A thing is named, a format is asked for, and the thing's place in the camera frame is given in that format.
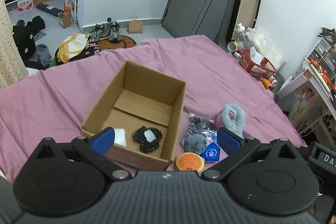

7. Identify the grey fluffy plush toy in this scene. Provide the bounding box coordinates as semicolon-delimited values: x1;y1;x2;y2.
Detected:
214;103;246;138

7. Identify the hamburger plush toy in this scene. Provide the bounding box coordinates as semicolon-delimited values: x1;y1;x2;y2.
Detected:
174;152;205;173

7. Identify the white fluffy triangle toy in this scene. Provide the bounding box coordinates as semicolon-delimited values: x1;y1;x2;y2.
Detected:
114;128;126;147

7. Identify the blue printed packet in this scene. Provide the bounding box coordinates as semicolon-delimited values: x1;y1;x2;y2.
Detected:
200;130;221;162

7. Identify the black item in plastic bag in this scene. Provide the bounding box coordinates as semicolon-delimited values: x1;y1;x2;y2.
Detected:
187;113;216;134

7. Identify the black felt patch white centre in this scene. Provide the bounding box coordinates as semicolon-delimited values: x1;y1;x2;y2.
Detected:
133;126;163;153

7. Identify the open cardboard box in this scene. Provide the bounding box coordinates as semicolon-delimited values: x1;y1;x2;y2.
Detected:
82;61;186;171

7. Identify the pink bed sheet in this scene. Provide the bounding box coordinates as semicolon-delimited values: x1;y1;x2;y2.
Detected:
1;35;305;181

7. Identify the white desk shelf unit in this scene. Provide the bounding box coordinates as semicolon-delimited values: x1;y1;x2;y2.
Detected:
276;38;335;148

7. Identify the orange bottle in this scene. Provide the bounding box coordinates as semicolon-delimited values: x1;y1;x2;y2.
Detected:
261;78;274;90

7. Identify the red plastic basket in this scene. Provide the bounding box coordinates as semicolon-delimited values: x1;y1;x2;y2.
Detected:
239;48;277;79

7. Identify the yellow white clothing pile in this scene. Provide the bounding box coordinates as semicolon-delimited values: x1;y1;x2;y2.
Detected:
55;34;101;65

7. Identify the clear plastic jar white lid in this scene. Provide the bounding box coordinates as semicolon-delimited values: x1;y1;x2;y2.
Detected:
233;23;252;50

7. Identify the grey sneakers pair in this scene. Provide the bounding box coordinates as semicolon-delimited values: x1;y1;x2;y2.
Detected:
89;18;121;43

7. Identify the small brown paper bag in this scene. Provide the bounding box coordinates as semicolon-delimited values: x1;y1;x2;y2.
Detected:
127;16;143;34

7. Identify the small cardboard box on floor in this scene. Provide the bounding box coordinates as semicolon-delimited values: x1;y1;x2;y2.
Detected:
59;12;71;28

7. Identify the wooden framed board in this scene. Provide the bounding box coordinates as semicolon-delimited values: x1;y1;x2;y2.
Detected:
226;0;261;42

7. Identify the red white plastic bag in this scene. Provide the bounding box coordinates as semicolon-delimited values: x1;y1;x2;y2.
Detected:
17;0;34;12

